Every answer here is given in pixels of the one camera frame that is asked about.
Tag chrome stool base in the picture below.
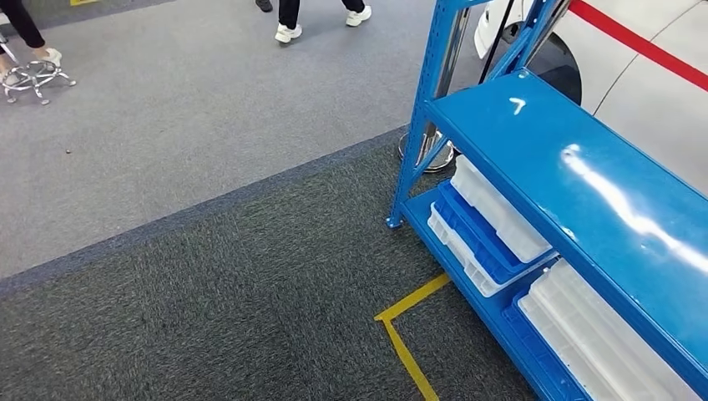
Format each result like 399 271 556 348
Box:
0 59 78 106

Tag person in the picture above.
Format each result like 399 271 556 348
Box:
0 0 63 84
255 0 372 44

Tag blue metal shelf rack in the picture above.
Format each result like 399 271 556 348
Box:
386 0 708 401

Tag black barrier belt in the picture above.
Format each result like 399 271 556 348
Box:
478 0 515 84

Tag chrome stanchion post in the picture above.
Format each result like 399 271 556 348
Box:
397 8 471 174

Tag white car red stripe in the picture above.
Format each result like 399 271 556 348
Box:
474 0 708 197

